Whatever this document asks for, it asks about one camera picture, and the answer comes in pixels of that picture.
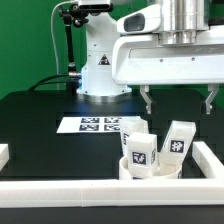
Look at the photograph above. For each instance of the white marker sheet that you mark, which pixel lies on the white marker sheet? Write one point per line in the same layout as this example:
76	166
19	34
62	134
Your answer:
89	125

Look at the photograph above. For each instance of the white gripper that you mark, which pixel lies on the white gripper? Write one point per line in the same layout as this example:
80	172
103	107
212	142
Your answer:
169	43

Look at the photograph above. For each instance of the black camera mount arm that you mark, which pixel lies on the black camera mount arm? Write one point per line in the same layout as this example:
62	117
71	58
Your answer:
72	17

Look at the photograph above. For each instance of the white left fence bar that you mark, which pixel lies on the white left fence bar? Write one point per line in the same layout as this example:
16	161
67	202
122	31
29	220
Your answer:
4	155

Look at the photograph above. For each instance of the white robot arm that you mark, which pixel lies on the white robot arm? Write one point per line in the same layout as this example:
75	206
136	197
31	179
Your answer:
102	34

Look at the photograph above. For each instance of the white front fence bar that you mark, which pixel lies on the white front fence bar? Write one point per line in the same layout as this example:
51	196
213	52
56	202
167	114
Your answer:
92	193

